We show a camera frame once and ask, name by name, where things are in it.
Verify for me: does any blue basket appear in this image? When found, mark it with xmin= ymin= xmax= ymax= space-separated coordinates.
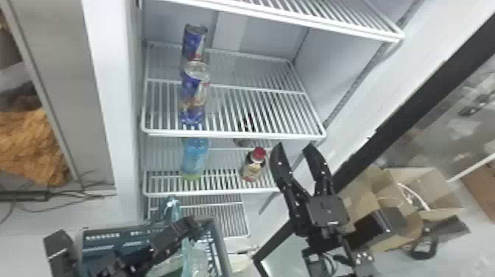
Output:
xmin=80 ymin=215 xmax=234 ymax=277

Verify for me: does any black cable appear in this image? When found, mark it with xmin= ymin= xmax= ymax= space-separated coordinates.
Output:
xmin=0 ymin=189 xmax=106 ymax=226

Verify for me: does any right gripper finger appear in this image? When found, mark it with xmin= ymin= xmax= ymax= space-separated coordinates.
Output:
xmin=269 ymin=141 xmax=311 ymax=236
xmin=301 ymin=143 xmax=334 ymax=197

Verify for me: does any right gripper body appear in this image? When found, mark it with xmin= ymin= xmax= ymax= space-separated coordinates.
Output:
xmin=295 ymin=225 xmax=350 ymax=253

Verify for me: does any blue can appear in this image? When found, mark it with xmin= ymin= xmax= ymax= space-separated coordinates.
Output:
xmin=181 ymin=23 xmax=209 ymax=63
xmin=178 ymin=60 xmax=212 ymax=130

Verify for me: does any cardboard box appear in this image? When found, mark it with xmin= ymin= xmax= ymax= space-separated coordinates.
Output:
xmin=339 ymin=164 xmax=470 ymax=253
xmin=459 ymin=161 xmax=495 ymax=222

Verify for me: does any blue bottle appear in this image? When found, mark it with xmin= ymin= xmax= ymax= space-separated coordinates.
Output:
xmin=180 ymin=136 xmax=210 ymax=181

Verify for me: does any red capped bottle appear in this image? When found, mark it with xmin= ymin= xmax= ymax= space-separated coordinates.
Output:
xmin=239 ymin=146 xmax=268 ymax=183

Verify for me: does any clear bottle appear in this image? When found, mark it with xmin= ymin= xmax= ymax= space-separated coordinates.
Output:
xmin=180 ymin=237 xmax=211 ymax=277
xmin=161 ymin=194 xmax=183 ymax=224

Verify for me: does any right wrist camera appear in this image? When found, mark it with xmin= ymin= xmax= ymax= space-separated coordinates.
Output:
xmin=306 ymin=194 xmax=351 ymax=228

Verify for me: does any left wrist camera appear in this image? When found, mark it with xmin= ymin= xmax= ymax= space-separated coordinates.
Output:
xmin=43 ymin=229 xmax=79 ymax=277

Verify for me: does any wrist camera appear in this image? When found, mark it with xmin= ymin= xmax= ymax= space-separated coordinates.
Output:
xmin=43 ymin=229 xmax=79 ymax=277
xmin=306 ymin=194 xmax=351 ymax=228

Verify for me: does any fridge door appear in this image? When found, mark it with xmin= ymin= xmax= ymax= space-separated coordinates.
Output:
xmin=247 ymin=0 xmax=495 ymax=277

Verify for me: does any brown cloth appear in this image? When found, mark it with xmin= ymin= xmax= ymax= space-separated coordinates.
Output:
xmin=0 ymin=107 xmax=71 ymax=187

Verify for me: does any white fridge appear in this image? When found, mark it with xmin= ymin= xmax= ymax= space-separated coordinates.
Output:
xmin=7 ymin=0 xmax=426 ymax=241

